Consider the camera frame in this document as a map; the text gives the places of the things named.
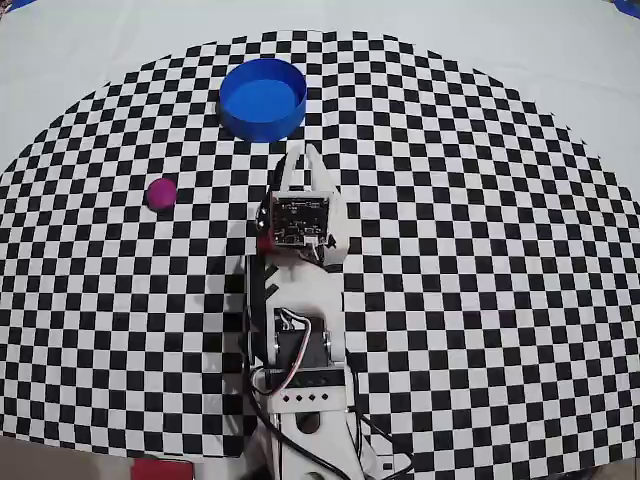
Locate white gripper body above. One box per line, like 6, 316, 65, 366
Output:
257, 188, 351, 265

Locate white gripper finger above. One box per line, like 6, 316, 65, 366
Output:
277, 147, 308, 192
305, 144, 336, 192

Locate pink faceted ball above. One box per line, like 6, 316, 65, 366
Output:
146, 178, 177, 211

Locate blue round box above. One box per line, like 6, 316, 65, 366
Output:
218, 58, 307, 141

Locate red flat box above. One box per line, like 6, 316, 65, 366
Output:
130, 458, 195, 480

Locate black white checkered mat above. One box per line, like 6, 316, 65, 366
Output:
0, 0, 640, 469

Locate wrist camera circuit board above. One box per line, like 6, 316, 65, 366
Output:
269, 193, 336, 250

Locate white red servo wire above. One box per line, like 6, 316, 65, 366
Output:
251, 308, 315, 397

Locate black cable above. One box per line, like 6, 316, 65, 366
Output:
347, 369, 416, 476
247, 367, 361, 480

